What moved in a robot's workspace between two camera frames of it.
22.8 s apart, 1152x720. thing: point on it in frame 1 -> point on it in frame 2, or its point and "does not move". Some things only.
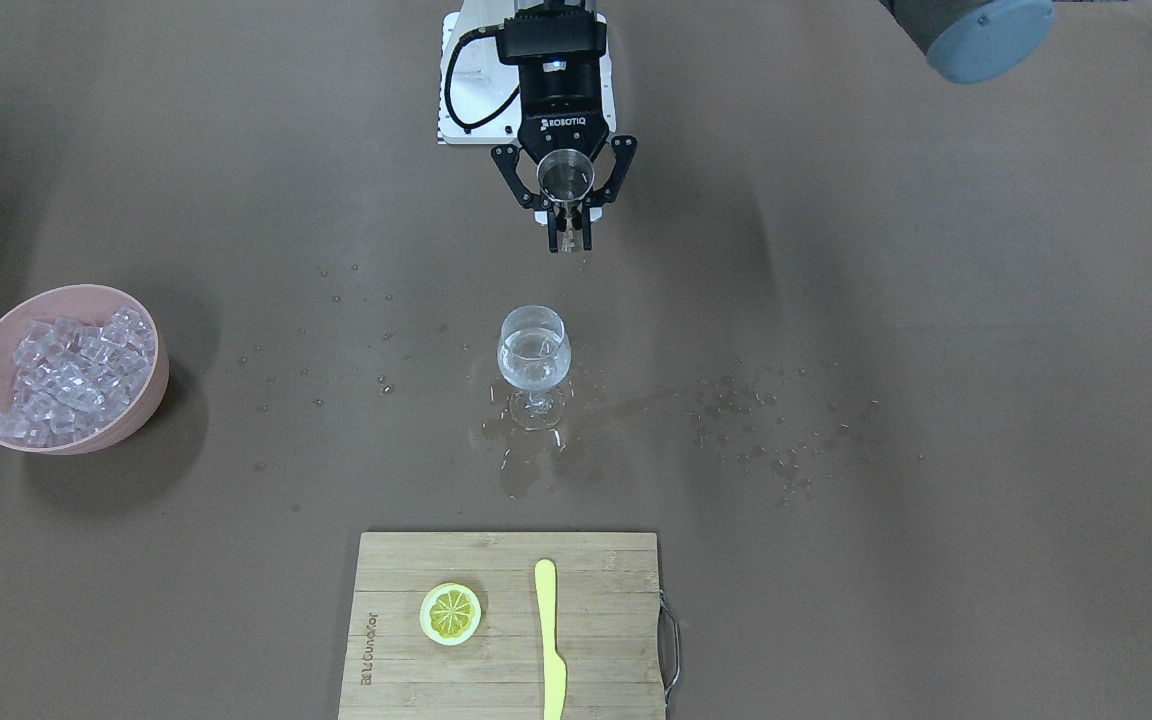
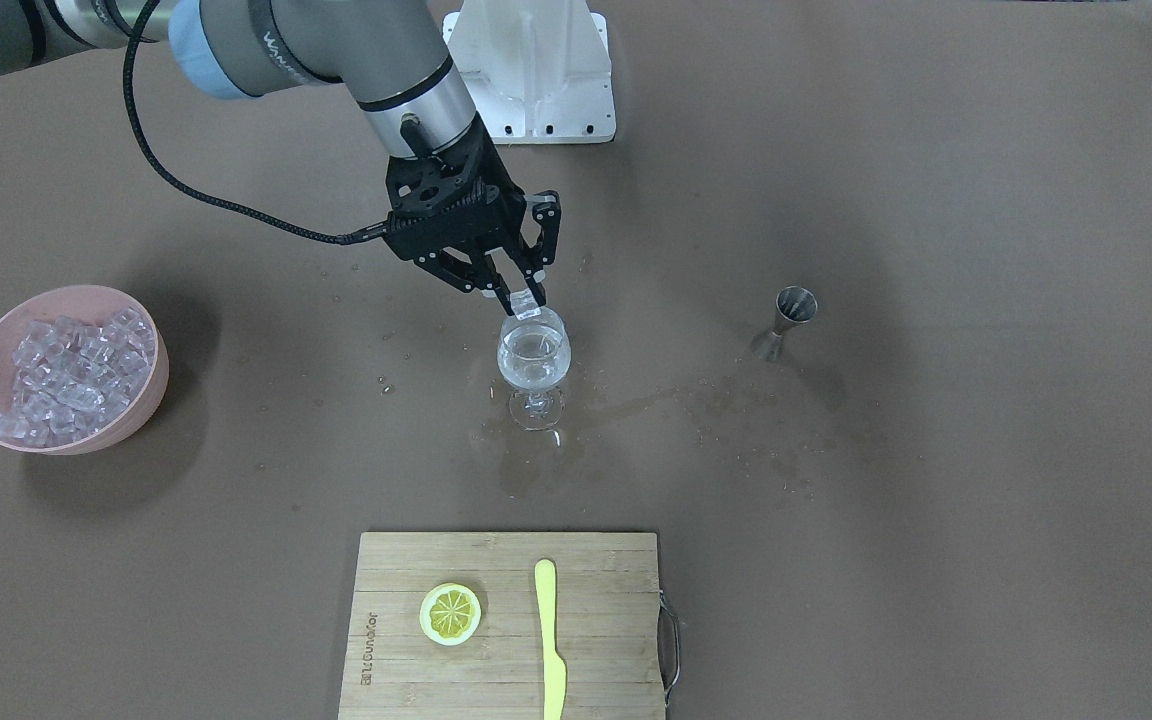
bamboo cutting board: [608, 627] does not move
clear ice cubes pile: [75, 379] does not move
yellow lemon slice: [450, 614] does not move
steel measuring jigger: [566, 177] -> [794, 304]
